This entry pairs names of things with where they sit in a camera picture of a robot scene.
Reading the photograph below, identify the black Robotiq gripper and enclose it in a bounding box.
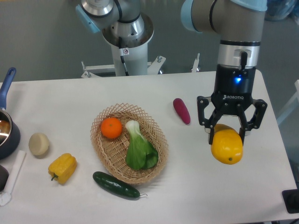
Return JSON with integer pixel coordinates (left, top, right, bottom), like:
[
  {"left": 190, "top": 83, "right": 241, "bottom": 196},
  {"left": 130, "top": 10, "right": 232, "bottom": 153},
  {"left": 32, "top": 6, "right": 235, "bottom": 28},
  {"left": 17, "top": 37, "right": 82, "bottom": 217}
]
[{"left": 196, "top": 63, "right": 268, "bottom": 147}]

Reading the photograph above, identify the yellow mango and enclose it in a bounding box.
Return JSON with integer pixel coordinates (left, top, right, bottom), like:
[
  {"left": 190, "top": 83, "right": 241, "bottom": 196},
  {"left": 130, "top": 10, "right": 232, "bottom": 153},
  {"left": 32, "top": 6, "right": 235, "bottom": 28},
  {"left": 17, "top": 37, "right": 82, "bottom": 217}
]
[{"left": 211, "top": 124, "right": 243, "bottom": 165}]

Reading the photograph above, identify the dark green cucumber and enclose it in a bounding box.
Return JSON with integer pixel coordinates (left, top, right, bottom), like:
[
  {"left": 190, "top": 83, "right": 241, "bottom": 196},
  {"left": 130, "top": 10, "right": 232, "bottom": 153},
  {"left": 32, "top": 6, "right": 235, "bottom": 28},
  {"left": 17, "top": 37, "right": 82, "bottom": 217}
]
[{"left": 93, "top": 171, "right": 147, "bottom": 199}]

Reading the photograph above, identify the yellow bell pepper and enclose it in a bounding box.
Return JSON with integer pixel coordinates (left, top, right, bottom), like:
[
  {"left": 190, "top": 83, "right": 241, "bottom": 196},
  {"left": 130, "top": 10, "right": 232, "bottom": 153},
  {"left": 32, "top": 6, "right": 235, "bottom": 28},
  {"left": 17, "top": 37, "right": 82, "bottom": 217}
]
[{"left": 48, "top": 153, "right": 77, "bottom": 185}]

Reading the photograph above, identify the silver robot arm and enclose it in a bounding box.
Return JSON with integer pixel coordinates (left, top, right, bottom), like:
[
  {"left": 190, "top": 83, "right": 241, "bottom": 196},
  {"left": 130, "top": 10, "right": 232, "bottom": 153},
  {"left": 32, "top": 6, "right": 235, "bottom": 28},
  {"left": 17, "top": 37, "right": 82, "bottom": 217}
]
[{"left": 76, "top": 0, "right": 267, "bottom": 143}]

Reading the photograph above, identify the purple sweet potato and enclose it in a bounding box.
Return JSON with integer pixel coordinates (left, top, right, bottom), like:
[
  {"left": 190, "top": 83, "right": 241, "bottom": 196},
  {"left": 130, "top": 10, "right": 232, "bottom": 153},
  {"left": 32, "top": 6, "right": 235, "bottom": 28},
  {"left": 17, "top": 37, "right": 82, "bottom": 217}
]
[{"left": 173, "top": 98, "right": 191, "bottom": 125}]

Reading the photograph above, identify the green bok choy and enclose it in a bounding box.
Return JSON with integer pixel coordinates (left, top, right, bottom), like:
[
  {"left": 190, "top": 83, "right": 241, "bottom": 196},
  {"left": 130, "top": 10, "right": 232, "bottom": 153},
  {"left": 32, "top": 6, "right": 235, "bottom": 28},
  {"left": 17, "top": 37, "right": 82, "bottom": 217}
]
[{"left": 125, "top": 120, "right": 159, "bottom": 170}]

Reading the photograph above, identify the blue plastic bag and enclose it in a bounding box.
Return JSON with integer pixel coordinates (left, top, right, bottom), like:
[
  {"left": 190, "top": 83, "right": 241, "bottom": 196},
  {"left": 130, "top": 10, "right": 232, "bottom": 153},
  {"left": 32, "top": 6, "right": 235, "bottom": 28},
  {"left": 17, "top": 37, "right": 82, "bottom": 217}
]
[{"left": 265, "top": 0, "right": 299, "bottom": 21}]

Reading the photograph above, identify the black device right edge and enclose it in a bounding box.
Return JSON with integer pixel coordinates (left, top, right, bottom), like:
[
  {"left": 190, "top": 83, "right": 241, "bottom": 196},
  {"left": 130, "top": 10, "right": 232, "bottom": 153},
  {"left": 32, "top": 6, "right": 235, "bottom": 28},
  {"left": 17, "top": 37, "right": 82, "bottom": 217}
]
[{"left": 282, "top": 189, "right": 299, "bottom": 214}]

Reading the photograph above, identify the orange tangerine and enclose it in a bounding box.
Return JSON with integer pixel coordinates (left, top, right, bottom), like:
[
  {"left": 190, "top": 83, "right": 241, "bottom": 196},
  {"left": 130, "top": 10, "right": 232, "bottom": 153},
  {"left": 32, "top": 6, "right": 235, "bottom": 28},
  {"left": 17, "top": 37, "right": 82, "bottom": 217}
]
[{"left": 100, "top": 117, "right": 122, "bottom": 139}]

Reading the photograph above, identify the woven wicker basket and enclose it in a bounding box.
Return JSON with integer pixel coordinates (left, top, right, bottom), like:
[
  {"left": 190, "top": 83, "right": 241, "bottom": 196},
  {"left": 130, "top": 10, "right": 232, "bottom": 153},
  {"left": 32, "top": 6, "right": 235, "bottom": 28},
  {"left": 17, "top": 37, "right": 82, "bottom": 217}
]
[{"left": 91, "top": 103, "right": 168, "bottom": 185}]

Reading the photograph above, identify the beige round potato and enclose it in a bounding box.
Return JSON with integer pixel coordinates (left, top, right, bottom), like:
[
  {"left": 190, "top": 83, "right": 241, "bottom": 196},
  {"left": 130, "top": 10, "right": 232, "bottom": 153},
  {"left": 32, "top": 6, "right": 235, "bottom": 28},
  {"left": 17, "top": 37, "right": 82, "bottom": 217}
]
[{"left": 28, "top": 133, "right": 50, "bottom": 156}]

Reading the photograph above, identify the blue saucepan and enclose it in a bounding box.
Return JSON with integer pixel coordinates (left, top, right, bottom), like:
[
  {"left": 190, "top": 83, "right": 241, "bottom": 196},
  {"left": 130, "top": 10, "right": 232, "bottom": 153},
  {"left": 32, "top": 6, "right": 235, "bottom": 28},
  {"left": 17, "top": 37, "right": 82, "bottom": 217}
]
[{"left": 0, "top": 67, "right": 21, "bottom": 160}]

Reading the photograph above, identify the dark round object left edge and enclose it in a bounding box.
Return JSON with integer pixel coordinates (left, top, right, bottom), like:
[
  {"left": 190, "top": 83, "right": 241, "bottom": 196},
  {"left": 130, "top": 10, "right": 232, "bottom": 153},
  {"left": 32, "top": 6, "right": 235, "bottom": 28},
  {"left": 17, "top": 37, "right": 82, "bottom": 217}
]
[{"left": 0, "top": 165, "right": 9, "bottom": 191}]

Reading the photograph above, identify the white plastic spatula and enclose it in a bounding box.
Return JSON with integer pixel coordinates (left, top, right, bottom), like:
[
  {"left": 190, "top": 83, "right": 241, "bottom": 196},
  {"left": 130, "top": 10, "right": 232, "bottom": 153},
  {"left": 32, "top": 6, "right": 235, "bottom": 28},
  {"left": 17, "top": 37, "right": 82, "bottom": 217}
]
[{"left": 0, "top": 150, "right": 26, "bottom": 207}]

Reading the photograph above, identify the white frame right edge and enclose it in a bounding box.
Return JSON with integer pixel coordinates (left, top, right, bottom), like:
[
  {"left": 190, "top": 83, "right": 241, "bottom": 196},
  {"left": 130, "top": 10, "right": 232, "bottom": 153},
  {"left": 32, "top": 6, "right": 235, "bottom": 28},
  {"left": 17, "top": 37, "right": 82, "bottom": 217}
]
[{"left": 277, "top": 80, "right": 299, "bottom": 125}]

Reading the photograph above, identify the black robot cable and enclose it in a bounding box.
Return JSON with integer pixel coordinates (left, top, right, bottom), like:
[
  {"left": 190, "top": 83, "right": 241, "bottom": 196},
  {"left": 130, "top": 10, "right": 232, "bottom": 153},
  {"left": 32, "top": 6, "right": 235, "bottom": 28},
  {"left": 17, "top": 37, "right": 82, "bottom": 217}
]
[{"left": 118, "top": 36, "right": 129, "bottom": 77}]

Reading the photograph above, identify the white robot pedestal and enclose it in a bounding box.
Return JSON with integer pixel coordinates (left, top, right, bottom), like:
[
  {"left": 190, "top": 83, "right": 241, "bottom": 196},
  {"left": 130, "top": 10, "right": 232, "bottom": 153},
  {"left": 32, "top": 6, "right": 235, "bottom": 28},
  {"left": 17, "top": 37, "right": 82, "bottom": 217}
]
[{"left": 81, "top": 44, "right": 166, "bottom": 78}]

